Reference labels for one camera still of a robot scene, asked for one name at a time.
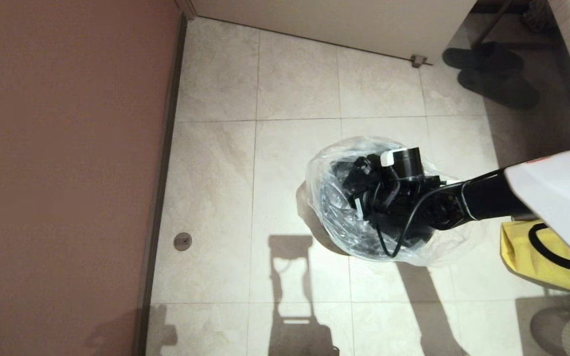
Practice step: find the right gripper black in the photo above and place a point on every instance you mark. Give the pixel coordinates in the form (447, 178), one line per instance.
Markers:
(366, 175)

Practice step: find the clear plastic trash bag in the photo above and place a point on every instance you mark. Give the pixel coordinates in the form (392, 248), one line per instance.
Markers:
(443, 247)

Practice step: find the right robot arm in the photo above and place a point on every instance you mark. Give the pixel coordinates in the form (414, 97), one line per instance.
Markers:
(488, 198)

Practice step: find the grey round trash bin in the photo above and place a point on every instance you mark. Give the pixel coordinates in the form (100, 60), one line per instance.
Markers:
(334, 212)

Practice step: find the yellow fabric bag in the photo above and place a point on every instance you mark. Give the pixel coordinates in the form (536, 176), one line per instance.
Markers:
(517, 247)

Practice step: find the metal door stop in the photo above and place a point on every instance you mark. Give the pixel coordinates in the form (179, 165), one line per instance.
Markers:
(417, 61)

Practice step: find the white door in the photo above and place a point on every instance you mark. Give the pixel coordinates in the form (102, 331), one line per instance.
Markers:
(339, 20)

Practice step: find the black slipper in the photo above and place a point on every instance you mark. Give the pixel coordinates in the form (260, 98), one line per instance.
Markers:
(502, 89)
(483, 58)

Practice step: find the round metal floor plug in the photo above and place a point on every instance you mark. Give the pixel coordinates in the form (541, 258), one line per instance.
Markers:
(182, 242)

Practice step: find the dark slanted pole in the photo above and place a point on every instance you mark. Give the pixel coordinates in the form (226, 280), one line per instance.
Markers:
(493, 22)

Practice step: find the dark mop head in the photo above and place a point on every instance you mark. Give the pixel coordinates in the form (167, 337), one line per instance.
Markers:
(537, 15)

